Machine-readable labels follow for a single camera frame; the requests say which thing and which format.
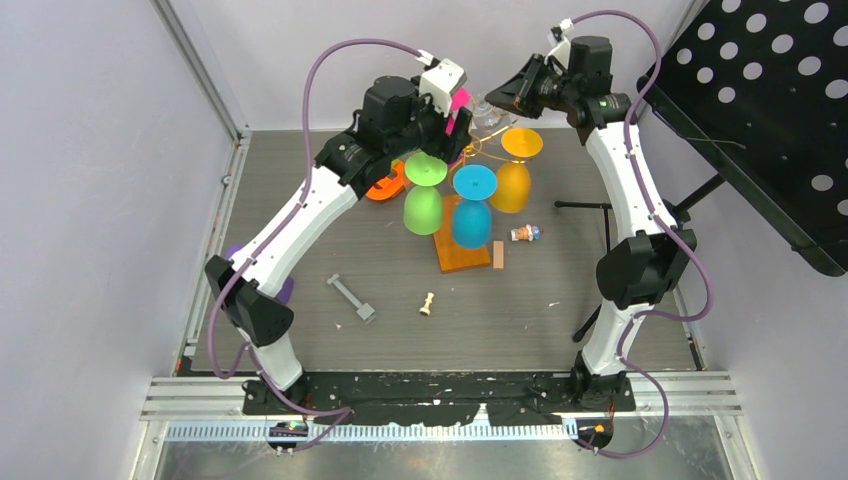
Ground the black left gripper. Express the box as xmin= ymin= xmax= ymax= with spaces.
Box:
xmin=389 ymin=79 xmax=473 ymax=165

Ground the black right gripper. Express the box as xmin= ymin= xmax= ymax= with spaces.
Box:
xmin=486 ymin=53 xmax=580 ymax=120

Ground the clear glass tumbler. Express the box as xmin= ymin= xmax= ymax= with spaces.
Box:
xmin=473 ymin=103 xmax=512 ymax=140

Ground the blue plastic wine glass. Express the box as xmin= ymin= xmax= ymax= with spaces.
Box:
xmin=451 ymin=165 xmax=497 ymax=249

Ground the yellow plastic wine glass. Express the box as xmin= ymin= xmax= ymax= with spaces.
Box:
xmin=490 ymin=127 xmax=544 ymax=214

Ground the green plastic wine glass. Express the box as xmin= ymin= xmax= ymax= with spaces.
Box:
xmin=403 ymin=152 xmax=448 ymax=236

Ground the gold rack with wooden base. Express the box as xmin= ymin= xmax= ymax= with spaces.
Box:
xmin=433 ymin=119 xmax=515 ymax=273

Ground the pink plastic wine glass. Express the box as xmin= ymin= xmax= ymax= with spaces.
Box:
xmin=446 ymin=88 xmax=472 ymax=135

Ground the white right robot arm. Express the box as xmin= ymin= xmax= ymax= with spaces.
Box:
xmin=485 ymin=36 xmax=697 ymax=411

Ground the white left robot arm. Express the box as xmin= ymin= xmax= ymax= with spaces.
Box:
xmin=205 ymin=74 xmax=471 ymax=414

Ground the orange plastic U-shaped toy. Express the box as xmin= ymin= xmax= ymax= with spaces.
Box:
xmin=366 ymin=159 xmax=406 ymax=202

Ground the small colourful toy figure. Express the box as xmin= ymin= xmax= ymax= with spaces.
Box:
xmin=510 ymin=224 xmax=544 ymax=242

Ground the small wooden block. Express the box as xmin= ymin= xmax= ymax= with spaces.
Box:
xmin=492 ymin=240 xmax=505 ymax=270

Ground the white chess piece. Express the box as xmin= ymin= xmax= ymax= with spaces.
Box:
xmin=419 ymin=292 xmax=435 ymax=316

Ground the grey metal T-shaped part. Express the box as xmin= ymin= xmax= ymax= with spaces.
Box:
xmin=326 ymin=274 xmax=376 ymax=324

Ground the black music stand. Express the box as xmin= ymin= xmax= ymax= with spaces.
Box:
xmin=555 ymin=0 xmax=848 ymax=344

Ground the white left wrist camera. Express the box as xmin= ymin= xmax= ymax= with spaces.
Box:
xmin=416 ymin=50 xmax=467 ymax=117

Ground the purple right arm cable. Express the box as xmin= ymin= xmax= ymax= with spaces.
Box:
xmin=559 ymin=9 xmax=715 ymax=461

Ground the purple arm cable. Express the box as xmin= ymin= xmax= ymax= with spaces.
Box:
xmin=206 ymin=37 xmax=435 ymax=445
xmin=559 ymin=9 xmax=715 ymax=461

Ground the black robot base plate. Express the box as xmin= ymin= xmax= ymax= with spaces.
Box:
xmin=242 ymin=370 xmax=637 ymax=428

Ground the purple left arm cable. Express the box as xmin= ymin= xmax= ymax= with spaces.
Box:
xmin=206 ymin=37 xmax=435 ymax=445

